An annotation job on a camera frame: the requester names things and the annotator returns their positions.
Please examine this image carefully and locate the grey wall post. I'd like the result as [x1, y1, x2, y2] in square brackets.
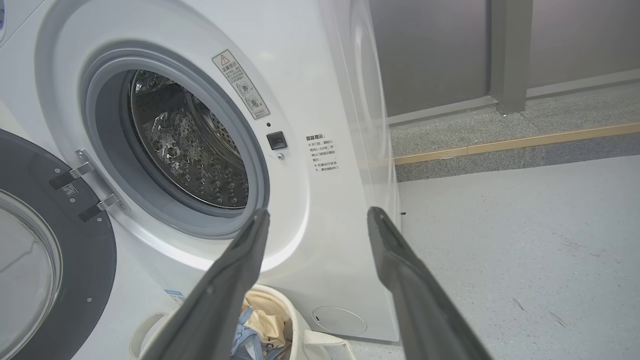
[489, 0, 534, 116]

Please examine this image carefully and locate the blue patterned garment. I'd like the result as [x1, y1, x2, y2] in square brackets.
[231, 291, 294, 360]

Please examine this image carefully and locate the metal door hinge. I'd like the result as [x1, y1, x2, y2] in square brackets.
[48, 148, 127, 224]

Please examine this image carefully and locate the round white filter access cover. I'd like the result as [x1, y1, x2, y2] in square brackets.
[312, 305, 369, 336]

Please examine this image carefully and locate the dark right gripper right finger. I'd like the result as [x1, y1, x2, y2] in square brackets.
[367, 206, 495, 360]

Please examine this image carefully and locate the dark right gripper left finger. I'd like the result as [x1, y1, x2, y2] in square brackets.
[139, 208, 271, 360]

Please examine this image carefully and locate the warning sticker with triangle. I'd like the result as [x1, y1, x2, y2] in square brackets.
[211, 48, 271, 121]

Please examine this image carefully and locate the washing machine door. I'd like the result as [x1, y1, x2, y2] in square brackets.
[0, 129, 119, 360]

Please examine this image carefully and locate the white front-load washing machine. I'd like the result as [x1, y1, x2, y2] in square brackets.
[0, 0, 402, 360]

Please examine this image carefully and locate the steel washer drum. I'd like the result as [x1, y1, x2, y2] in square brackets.
[127, 69, 250, 210]

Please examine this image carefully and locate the cream canvas laundry basket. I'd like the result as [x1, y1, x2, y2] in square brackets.
[129, 283, 359, 360]

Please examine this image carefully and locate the black door latch socket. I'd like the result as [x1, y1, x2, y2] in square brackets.
[266, 130, 289, 151]

